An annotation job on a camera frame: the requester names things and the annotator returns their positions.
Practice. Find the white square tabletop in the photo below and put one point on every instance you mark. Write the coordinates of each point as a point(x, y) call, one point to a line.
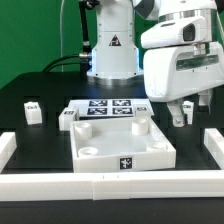
point(119, 145)

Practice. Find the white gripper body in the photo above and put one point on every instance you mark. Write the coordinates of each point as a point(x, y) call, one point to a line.
point(175, 72)

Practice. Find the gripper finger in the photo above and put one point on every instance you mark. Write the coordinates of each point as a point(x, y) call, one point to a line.
point(176, 110)
point(205, 97)

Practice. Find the white sheet with markers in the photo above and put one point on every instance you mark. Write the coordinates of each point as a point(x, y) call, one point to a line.
point(109, 107)

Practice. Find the white U-shaped fence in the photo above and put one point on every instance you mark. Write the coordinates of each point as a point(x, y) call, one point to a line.
point(103, 186)

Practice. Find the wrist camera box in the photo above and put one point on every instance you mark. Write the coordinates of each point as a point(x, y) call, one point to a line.
point(176, 32)

